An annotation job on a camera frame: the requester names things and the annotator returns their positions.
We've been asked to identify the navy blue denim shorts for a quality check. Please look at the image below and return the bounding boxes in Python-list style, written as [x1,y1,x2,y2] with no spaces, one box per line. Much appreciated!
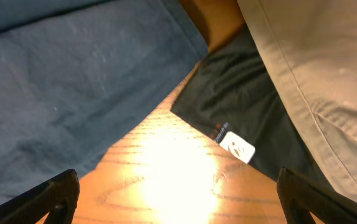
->
[0,0,208,205]

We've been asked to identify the beige khaki shorts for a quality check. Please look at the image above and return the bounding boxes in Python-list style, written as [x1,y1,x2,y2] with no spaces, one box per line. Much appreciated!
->
[239,0,357,202]

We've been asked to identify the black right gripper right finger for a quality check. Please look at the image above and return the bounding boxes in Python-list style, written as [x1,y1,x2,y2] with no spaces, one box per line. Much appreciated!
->
[277,167,357,224]

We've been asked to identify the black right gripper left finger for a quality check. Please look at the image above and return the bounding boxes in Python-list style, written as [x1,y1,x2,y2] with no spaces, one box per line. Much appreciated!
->
[0,169,80,224]

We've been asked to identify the black garment with white tag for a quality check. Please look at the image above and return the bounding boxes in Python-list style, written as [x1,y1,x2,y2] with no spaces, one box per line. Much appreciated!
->
[171,27,331,189]

